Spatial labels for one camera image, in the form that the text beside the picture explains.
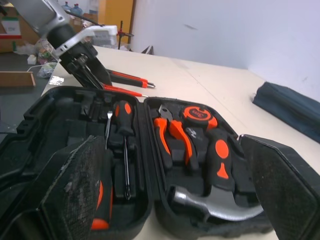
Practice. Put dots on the orange black tape measure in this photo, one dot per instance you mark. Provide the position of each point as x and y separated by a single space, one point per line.
197 113

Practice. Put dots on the blue water jug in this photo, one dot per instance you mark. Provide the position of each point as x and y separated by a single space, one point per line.
77 8
67 6

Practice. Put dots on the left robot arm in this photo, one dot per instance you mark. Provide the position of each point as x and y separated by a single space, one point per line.
37 12

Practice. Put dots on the dark blue fabric pouch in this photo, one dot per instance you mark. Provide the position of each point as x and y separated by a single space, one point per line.
287 110

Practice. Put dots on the black tripod stand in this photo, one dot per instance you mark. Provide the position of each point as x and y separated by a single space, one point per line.
121 35

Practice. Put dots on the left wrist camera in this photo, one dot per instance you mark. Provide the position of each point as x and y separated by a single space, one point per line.
105 31

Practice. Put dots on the wooden board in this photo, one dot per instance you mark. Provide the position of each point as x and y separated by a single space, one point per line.
15 78

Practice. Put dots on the black tool case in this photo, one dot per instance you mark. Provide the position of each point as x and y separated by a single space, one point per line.
50 125

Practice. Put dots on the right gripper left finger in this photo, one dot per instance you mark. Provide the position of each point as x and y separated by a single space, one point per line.
75 190

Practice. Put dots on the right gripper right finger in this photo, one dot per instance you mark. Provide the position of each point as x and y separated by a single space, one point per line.
282 190

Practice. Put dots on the thick red black screwdriver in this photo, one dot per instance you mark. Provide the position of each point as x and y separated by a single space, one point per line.
135 79

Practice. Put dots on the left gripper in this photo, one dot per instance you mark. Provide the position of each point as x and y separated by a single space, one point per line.
77 56

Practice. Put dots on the thin red screwdriver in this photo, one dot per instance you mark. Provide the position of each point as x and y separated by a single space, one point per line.
122 90

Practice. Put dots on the claw hammer black orange grip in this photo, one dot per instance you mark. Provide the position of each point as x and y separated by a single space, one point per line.
221 150

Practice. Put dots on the cardboard box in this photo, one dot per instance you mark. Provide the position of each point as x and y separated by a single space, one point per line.
25 30

